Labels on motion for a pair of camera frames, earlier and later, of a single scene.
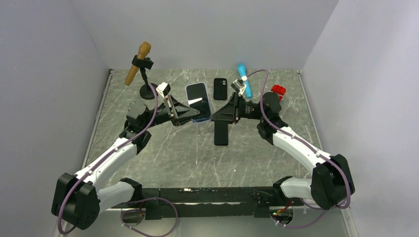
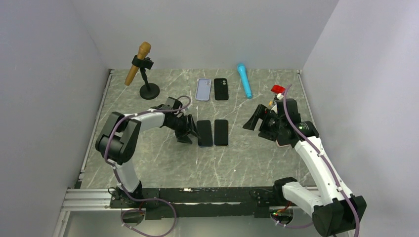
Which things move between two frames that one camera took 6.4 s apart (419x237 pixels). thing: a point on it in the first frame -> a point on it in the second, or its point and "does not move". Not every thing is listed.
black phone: x=221 y=133 does not move
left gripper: x=181 y=112 -> x=187 y=130
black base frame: x=247 y=202 does not move
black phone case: x=220 y=89 does not move
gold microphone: x=145 y=48 does not move
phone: x=197 y=97 -> x=204 y=129
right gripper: x=231 y=112 -> x=265 y=133
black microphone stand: x=146 y=92 does not move
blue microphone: x=241 y=69 does not move
